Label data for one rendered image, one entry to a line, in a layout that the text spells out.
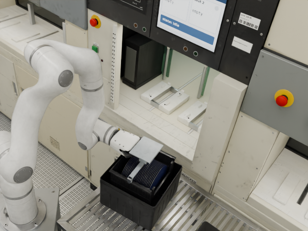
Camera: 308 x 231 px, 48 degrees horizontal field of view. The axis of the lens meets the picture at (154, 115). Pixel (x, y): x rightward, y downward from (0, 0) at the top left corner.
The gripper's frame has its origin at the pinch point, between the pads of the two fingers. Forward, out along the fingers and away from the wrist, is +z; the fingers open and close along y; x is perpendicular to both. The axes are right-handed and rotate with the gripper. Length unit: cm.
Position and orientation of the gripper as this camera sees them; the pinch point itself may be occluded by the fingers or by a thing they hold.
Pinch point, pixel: (145, 152)
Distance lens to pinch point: 145.8
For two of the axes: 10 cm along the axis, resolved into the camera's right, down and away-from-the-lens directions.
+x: 1.0, -7.6, -6.4
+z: 8.7, 3.8, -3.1
